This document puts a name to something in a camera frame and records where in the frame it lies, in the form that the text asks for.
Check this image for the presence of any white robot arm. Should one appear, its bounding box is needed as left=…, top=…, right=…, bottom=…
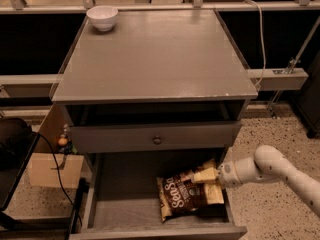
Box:
left=191, top=145, right=320, bottom=217

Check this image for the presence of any white ceramic bowl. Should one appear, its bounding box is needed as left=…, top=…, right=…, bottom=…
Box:
left=86, top=5, right=118, bottom=31

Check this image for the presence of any open grey drawer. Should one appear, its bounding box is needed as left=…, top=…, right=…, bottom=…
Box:
left=69, top=149, right=247, bottom=240

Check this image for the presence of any grey wooden cabinet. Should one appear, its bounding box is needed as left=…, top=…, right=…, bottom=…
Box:
left=49, top=8, right=259, bottom=240

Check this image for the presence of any brown Sea Salt chip bag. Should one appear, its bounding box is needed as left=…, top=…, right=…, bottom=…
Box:
left=156, top=159, right=224, bottom=222

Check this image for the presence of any black chair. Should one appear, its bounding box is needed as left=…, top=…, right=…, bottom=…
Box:
left=0, top=118, right=38, bottom=211

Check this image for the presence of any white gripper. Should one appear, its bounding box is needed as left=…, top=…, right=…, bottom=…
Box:
left=193, top=161, right=241, bottom=188

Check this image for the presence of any black cable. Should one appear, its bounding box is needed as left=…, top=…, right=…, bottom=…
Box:
left=34, top=132, right=84, bottom=227

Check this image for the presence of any white cable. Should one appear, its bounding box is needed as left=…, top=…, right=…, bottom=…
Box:
left=243, top=0, right=267, bottom=88

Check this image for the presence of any closed grey drawer front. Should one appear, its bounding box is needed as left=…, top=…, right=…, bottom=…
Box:
left=70, top=121, right=241, bottom=153

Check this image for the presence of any cardboard box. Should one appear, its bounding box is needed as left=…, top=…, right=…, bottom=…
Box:
left=28, top=153, right=84, bottom=189

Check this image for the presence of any small orange figurine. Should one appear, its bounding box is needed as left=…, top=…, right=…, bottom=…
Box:
left=58, top=134, right=68, bottom=147

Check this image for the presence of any round metal drawer knob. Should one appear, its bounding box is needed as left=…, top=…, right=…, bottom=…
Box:
left=153, top=136, right=162, bottom=145

